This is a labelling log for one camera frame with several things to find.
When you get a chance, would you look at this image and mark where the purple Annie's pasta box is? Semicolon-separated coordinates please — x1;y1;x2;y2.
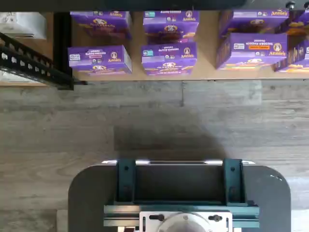
142;11;200;44
141;42;198;76
70;11;133;41
275;11;309;37
68;45;133;74
273;40;309;73

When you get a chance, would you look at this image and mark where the black glossy shelf beam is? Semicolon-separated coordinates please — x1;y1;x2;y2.
0;0;309;12

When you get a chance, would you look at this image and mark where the purple Annie's box orange label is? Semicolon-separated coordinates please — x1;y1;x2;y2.
215;32;289;71
218;9;290;37

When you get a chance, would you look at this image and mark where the black perforated shelf brace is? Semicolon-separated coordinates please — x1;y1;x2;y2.
0;32;88;87

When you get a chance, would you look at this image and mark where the white patterned box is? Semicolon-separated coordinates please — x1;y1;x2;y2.
0;12;48;40

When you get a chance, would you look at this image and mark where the black cart panel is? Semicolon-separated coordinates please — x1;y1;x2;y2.
135;165;224;202

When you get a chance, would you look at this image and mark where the dark grey cart plate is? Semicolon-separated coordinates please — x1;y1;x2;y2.
68;161;292;232

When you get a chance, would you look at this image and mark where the teal aluminium cross bar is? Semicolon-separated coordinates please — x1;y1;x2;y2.
103;204;260;229

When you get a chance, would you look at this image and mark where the silver mounting plate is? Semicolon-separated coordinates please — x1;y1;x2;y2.
139;211;233;232

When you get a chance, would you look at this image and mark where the teal aluminium bracket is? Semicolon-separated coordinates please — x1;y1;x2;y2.
115;159;137;203
222;158;244;204

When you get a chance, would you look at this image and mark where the black perforated shelf post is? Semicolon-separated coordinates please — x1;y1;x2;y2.
53;12;74;91

